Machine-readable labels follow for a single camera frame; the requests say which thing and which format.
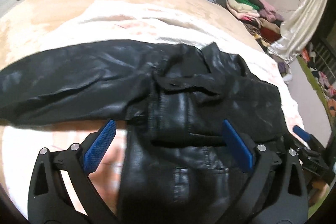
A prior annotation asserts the black leather jacket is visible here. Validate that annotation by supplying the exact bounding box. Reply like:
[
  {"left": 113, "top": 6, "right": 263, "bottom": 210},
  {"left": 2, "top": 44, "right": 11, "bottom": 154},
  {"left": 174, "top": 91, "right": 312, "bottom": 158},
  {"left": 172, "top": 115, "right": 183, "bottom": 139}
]
[{"left": 1, "top": 40, "right": 288, "bottom": 223}]

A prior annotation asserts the clothes heap by curtain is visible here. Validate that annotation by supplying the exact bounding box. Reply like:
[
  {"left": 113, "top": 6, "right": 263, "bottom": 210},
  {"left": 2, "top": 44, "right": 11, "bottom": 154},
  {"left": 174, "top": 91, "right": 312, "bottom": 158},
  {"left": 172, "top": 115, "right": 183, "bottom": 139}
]
[{"left": 277, "top": 62, "right": 293, "bottom": 85}]

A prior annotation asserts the pile of folded clothes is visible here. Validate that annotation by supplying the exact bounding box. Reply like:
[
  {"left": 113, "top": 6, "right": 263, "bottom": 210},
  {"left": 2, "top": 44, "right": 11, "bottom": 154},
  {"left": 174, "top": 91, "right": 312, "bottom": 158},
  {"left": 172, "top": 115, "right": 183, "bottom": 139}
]
[{"left": 226, "top": 0, "right": 284, "bottom": 51}]

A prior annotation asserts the white peach patterned blanket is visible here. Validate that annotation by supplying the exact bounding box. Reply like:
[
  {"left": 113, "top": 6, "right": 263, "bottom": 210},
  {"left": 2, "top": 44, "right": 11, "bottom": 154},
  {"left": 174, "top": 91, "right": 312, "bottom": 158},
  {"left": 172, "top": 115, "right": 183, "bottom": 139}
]
[{"left": 1, "top": 12, "right": 303, "bottom": 215}]

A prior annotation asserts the cream satin curtain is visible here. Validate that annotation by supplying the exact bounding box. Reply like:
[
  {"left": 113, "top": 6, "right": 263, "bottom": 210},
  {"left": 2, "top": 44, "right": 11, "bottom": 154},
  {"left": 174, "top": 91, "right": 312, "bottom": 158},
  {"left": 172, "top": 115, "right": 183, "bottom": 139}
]
[{"left": 268, "top": 0, "right": 328, "bottom": 63}]

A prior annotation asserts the beige plush bedspread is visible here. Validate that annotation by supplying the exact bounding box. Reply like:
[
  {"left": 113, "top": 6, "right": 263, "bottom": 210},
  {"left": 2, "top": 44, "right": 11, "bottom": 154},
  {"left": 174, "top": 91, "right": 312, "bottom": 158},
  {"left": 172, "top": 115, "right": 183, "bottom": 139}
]
[{"left": 0, "top": 0, "right": 263, "bottom": 57}]

